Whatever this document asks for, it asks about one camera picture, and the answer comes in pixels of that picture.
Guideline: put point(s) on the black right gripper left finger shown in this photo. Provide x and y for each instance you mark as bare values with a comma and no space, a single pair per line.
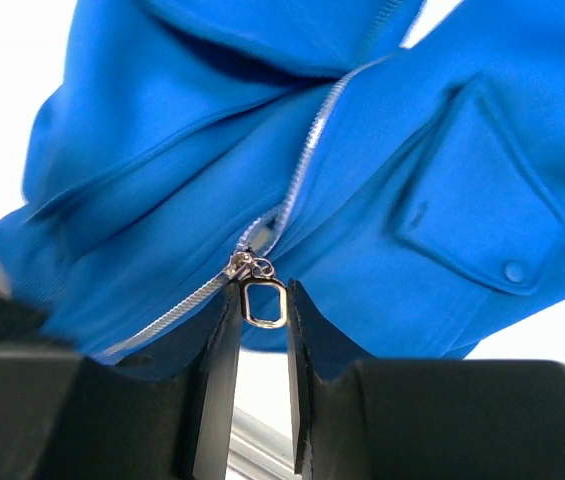
164,412

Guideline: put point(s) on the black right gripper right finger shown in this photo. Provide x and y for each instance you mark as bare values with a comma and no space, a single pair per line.
355,416

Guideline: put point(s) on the blue zip jacket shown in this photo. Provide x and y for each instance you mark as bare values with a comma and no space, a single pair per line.
417,193

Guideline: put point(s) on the aluminium front rail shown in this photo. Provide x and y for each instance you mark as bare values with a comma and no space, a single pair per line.
258,451

